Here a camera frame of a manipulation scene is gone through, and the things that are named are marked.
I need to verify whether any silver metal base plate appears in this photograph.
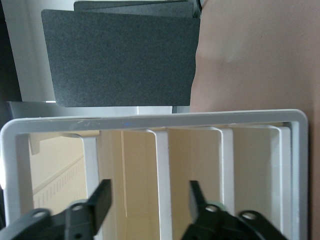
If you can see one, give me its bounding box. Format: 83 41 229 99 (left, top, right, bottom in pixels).
6 101 191 118

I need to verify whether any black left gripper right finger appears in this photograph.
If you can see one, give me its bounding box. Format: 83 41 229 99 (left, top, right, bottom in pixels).
179 179 242 240

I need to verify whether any brown table cover sheet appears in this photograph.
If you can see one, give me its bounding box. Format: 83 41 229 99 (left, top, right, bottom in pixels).
189 0 320 240

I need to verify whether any dark grey felt panel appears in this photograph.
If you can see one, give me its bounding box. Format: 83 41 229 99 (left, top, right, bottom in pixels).
73 0 198 20
41 9 201 108

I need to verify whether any white drawer cabinet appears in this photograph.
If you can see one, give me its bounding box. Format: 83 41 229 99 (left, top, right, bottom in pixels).
0 108 309 240

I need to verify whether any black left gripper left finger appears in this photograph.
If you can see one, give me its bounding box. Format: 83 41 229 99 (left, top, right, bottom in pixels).
64 178 113 240

